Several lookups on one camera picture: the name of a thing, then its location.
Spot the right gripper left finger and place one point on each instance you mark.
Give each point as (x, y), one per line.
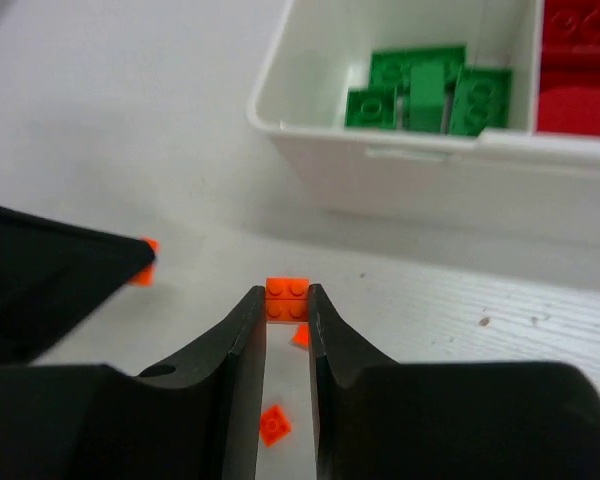
(192, 415)

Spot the red lego block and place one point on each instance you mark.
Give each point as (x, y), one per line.
(571, 34)

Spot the red curved lego piece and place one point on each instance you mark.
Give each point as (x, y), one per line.
(569, 102)

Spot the green lego pieces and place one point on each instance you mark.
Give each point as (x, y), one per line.
(432, 90)

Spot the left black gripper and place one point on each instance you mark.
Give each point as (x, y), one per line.
(53, 275)

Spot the orange lego brick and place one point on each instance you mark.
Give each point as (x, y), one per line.
(301, 337)
(146, 276)
(274, 425)
(286, 299)

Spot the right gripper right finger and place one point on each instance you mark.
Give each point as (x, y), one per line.
(376, 418)

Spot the white three-compartment container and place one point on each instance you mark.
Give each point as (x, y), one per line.
(517, 180)

